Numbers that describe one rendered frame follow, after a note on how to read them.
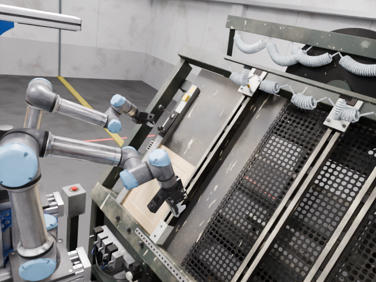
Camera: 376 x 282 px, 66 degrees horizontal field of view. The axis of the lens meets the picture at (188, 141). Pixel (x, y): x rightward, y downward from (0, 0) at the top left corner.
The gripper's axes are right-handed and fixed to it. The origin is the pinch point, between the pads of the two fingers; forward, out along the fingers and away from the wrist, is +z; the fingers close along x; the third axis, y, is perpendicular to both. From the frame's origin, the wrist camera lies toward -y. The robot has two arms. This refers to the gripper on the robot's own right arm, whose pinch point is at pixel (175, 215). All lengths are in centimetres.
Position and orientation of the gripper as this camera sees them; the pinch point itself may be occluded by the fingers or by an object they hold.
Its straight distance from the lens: 130.4
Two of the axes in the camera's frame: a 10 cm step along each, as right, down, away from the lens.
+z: 2.1, 7.6, 6.1
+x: -5.6, -4.2, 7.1
